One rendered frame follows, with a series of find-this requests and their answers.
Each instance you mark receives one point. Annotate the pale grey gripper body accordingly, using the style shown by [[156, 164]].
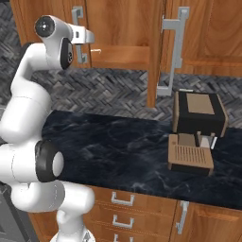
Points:
[[84, 35]]

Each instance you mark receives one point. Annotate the dark grey appliance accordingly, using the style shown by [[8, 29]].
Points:
[[9, 225]]

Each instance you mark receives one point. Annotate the wooden base cabinet door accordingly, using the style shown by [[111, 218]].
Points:
[[214, 225]]

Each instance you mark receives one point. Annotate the black and tan coffee machine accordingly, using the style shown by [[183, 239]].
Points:
[[198, 119]]

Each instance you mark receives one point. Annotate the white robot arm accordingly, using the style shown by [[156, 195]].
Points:
[[26, 104]]

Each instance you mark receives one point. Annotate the wooden drawer front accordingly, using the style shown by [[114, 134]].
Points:
[[154, 204], [151, 237], [151, 222]]

